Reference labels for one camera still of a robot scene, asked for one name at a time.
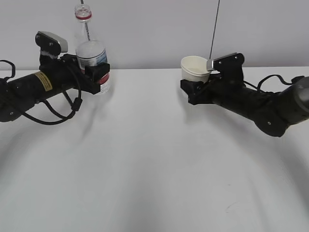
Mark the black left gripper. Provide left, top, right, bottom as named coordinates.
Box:
left=59, top=54, right=110, bottom=95

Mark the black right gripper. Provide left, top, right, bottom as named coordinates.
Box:
left=181, top=73, right=244, bottom=105

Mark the white paper cup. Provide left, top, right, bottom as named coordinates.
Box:
left=181, top=56, right=210, bottom=83

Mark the clear red-label water bottle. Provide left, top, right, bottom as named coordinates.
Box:
left=74, top=4, right=111, bottom=96

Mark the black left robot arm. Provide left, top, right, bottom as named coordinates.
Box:
left=0, top=54, right=110, bottom=125

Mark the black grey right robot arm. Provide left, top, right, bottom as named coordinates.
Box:
left=181, top=73, right=309, bottom=137

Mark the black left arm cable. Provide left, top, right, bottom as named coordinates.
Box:
left=0, top=59, right=84, bottom=125

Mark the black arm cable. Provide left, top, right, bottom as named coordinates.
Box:
left=0, top=59, right=84, bottom=125
left=242, top=74, right=305, bottom=92

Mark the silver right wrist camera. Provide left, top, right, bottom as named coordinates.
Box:
left=206, top=53, right=245, bottom=82

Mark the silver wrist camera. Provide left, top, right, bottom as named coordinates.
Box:
left=206, top=53, right=245, bottom=82
left=35, top=31, right=69, bottom=57

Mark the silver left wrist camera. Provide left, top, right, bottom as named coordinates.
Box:
left=35, top=31, right=69, bottom=57

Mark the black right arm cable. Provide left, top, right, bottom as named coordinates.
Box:
left=242, top=74, right=305, bottom=92

